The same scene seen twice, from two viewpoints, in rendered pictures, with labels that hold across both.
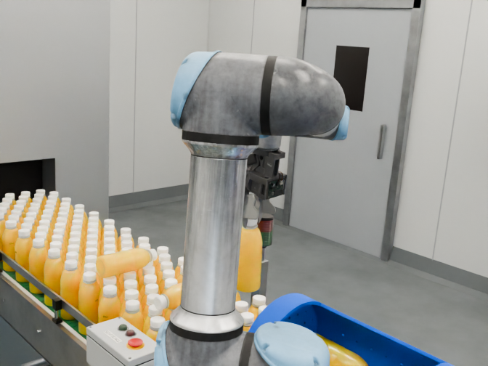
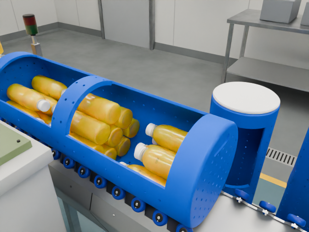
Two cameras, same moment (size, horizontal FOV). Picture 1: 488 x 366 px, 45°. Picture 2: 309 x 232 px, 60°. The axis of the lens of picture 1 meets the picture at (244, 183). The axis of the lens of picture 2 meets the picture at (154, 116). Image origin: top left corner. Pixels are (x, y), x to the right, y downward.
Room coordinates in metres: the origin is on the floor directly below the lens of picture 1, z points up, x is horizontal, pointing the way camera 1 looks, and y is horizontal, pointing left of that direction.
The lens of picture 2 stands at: (0.24, -0.48, 1.58)
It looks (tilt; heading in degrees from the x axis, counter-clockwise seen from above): 32 degrees down; 349
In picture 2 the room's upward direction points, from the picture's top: straight up
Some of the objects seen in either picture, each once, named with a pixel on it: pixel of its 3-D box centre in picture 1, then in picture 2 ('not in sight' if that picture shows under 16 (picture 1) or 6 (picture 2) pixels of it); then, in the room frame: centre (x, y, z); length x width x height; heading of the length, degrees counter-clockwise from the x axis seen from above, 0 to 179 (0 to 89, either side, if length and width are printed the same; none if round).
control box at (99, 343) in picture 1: (123, 354); not in sight; (1.30, 0.27, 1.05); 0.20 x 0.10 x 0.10; 44
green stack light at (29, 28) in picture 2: (263, 236); (31, 28); (1.88, -0.08, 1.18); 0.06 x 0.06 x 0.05
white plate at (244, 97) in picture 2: not in sight; (245, 96); (1.17, -1.05, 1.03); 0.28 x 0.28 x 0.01
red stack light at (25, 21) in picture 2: (263, 224); (29, 20); (1.88, -0.08, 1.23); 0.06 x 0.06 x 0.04
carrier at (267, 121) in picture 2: not in sight; (230, 171); (1.17, -1.05, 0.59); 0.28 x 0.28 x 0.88
